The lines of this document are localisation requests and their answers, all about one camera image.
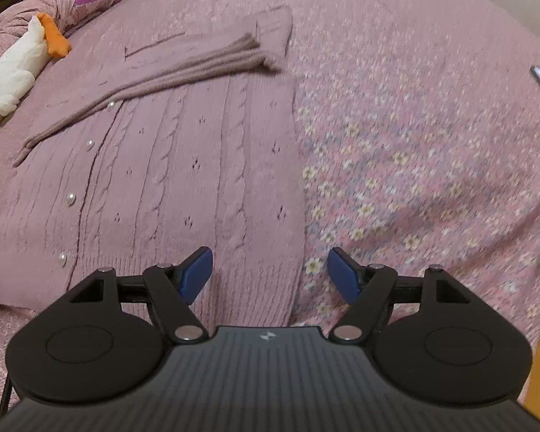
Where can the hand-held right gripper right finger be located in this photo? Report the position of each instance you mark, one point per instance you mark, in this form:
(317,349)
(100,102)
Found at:
(344,274)

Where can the pink floral bed sheet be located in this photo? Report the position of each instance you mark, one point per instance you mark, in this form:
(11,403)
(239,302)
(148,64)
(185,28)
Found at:
(409,144)

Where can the white goose plush toy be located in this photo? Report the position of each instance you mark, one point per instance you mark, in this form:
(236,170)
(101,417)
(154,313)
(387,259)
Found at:
(9,76)

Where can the pink rumpled quilt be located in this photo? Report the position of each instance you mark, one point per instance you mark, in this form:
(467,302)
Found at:
(13,18)

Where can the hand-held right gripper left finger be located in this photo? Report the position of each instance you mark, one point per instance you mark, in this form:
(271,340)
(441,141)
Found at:
(197,274)

